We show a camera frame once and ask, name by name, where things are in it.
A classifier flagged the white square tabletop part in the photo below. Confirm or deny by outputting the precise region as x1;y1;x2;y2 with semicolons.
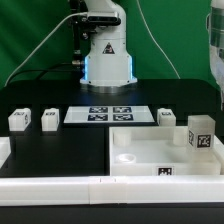
109;126;224;176

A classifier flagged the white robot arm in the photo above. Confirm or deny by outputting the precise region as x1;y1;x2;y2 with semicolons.
80;0;224;108

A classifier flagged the white marker base plate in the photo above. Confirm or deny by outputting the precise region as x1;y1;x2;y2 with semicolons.
64;106;154;124

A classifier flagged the black camera stand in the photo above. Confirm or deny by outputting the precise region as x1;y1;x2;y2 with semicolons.
68;0;88;71

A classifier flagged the white cable right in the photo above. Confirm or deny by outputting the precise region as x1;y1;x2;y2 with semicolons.
135;0;182;80

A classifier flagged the white cable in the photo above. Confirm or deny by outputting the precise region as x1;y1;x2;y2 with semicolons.
135;0;182;80
3;12;88;88

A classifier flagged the white cable left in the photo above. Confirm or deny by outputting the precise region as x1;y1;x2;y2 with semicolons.
3;12;88;88

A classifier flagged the white left obstacle rail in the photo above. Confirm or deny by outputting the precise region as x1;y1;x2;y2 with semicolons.
0;137;11;168

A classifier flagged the white obstacle rail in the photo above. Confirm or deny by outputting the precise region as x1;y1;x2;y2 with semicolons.
0;175;224;206
0;137;11;168

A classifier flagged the white front obstacle rail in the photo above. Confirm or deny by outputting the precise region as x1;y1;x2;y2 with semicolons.
0;175;224;206

